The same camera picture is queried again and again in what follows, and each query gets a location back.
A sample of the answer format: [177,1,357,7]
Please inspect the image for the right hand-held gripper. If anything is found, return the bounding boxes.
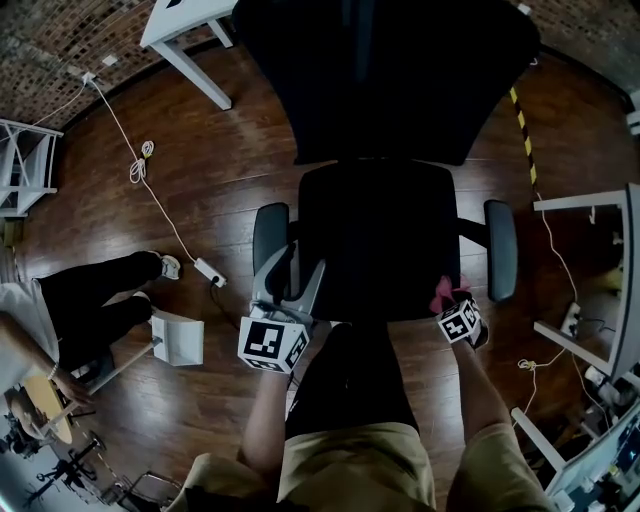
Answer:
[436,298,491,350]

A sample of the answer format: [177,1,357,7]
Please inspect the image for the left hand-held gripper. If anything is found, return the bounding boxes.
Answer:
[237,243,327,376]

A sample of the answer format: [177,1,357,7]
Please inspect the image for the pink cloth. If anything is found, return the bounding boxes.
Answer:
[429,274,472,314]

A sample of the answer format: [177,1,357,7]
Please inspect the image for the black chair seat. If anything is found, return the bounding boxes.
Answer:
[298,158,462,324]

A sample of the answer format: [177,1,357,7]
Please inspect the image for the person's right forearm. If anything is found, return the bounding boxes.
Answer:
[451,338,507,447]

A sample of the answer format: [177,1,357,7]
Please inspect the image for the person's left forearm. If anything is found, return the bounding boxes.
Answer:
[238,368,298,474]

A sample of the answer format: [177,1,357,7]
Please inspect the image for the black chair armrest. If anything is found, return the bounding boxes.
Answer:
[483,199,519,304]
[252,202,292,282]

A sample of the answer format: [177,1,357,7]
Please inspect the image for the white power strip with plugs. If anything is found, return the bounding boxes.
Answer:
[559,301,584,337]

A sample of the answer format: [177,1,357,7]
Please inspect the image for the person's black trousers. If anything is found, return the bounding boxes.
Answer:
[283,321,422,440]

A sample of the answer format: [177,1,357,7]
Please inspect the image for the white dustpan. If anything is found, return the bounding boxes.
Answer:
[149,313,206,368]

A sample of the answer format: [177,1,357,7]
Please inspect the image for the person's khaki shirt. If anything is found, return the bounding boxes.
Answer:
[167,421,554,512]

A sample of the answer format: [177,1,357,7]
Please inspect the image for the yellow black hazard tape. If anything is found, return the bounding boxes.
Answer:
[508,86,540,187]

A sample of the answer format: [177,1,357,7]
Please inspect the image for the white desk with equipment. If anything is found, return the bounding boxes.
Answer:
[509,399,640,512]

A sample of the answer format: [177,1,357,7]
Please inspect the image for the round wooden stool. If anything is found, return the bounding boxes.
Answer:
[21,374,75,445]

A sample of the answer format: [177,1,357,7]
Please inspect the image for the white table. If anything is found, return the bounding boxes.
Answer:
[139,0,240,112]

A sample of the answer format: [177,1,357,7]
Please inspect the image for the white shelf rack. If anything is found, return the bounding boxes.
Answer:
[0,118,65,218]

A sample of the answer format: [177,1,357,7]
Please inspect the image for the black tripod stand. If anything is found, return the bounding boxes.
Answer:
[0,410,107,507]

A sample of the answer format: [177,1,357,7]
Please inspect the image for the black cable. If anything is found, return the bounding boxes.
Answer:
[208,283,242,332]

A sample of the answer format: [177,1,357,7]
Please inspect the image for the thin white cable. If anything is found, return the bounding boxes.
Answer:
[516,191,582,431]

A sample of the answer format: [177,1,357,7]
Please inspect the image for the white frame desk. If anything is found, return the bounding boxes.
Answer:
[531,182,640,387]

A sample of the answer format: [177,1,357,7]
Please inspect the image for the long white cable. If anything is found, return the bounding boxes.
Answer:
[29,73,201,265]

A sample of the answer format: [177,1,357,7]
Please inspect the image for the wooden broom handle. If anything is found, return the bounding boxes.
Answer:
[41,336,164,432]

